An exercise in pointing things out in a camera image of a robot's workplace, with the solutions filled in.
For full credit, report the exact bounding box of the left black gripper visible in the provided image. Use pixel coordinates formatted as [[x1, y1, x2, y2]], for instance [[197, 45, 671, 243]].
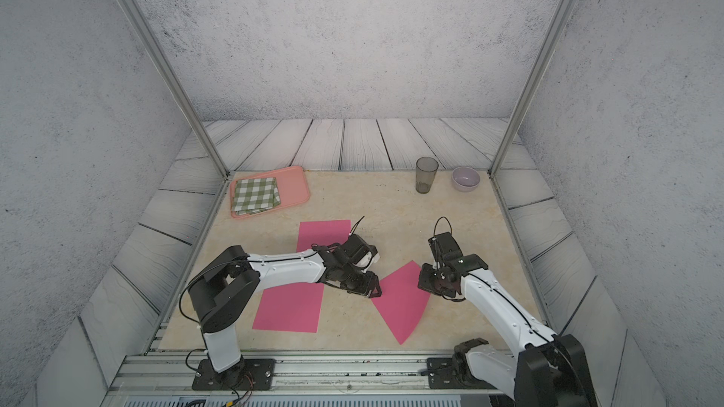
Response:
[[339, 264, 388, 299]]

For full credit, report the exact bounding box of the pink square paper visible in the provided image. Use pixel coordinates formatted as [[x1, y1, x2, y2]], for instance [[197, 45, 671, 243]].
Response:
[[373, 261, 431, 345]]

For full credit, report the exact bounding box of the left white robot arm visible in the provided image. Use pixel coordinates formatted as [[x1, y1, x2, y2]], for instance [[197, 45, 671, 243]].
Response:
[[182, 234, 382, 374]]

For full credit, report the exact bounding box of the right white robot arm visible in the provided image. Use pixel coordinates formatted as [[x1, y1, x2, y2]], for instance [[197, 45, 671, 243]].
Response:
[[418, 232, 598, 406]]

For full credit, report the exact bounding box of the pink paper far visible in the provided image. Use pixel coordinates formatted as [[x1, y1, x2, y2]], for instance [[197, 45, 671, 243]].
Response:
[[296, 220, 352, 252]]

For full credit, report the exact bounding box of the pink paper near left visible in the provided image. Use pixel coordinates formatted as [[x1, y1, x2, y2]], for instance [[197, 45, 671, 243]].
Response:
[[253, 283, 324, 334]]

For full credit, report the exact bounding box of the pink plastic tray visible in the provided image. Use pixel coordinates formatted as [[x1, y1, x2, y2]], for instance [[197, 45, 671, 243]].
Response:
[[230, 166, 310, 220]]

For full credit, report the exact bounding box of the lilac bowl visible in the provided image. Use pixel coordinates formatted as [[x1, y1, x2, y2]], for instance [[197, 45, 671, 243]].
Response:
[[452, 167, 481, 192]]

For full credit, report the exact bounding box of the grey translucent cup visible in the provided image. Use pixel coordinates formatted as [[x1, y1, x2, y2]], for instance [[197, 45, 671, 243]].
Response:
[[416, 156, 439, 194]]

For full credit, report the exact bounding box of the green checkered cloth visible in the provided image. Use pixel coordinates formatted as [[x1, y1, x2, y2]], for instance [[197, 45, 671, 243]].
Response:
[[231, 177, 281, 215]]

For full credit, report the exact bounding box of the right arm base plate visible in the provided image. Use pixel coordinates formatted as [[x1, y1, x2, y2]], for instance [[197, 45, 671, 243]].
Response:
[[424, 357, 494, 390]]

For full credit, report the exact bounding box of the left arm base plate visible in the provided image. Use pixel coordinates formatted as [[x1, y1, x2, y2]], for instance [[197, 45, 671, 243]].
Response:
[[192, 359, 276, 392]]

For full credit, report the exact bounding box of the front aluminium rail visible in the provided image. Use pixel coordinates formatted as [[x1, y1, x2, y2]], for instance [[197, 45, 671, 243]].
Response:
[[103, 352, 515, 406]]

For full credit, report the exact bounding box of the right aluminium frame post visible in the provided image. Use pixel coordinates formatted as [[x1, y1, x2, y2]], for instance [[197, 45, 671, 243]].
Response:
[[488, 0, 576, 179]]

